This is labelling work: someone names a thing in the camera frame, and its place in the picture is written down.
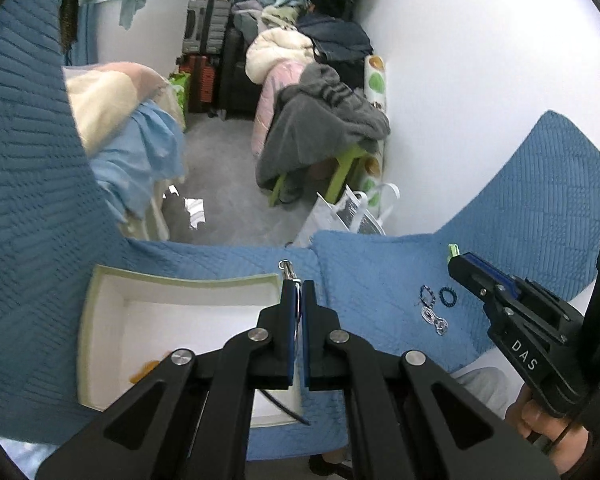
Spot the silver chain bracelet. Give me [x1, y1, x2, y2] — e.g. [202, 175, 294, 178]
[419, 305, 451, 337]

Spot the orange gourd hair clip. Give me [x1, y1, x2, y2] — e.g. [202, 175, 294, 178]
[129, 360, 160, 385]

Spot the person right hand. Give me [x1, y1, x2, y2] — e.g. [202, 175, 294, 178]
[505, 386, 590, 474]

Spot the blue quilted right cushion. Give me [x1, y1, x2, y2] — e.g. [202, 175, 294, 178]
[311, 112, 600, 372]

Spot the blue quilted cushion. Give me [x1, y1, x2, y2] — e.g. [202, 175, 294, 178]
[0, 0, 351, 461]
[311, 112, 600, 372]

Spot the green cardboard box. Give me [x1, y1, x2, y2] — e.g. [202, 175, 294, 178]
[76, 266, 282, 412]

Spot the white tote bag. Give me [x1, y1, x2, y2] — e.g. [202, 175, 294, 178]
[291, 183, 401, 248]

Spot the rolled dotted mat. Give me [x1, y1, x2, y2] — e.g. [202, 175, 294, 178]
[358, 54, 390, 214]

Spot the black slipper on floor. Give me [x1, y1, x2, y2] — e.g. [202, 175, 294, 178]
[161, 184, 206, 244]

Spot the green plastic stool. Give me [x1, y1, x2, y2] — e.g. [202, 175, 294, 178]
[268, 144, 370, 207]

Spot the blue quilted left cushion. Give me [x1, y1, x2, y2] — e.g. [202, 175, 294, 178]
[0, 0, 351, 461]

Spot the grey blanket on stool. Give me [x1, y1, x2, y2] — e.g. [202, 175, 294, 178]
[256, 63, 376, 188]

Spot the light blue bedsheet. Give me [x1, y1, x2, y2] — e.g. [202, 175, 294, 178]
[90, 100, 186, 223]

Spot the dark navy clothing pile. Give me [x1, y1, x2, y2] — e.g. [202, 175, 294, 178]
[296, 12, 373, 63]

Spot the cream pink pillow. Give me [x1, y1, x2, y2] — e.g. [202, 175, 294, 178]
[62, 62, 168, 156]

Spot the green patterned shopping bag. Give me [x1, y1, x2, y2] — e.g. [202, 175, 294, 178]
[169, 72, 190, 130]

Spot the cream fluffy blanket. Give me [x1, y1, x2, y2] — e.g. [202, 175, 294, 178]
[245, 27, 315, 84]

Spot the red suitcase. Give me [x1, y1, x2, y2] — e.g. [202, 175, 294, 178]
[176, 54, 221, 113]

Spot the grey hard suitcase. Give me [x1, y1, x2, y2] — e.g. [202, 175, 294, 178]
[182, 0, 233, 55]

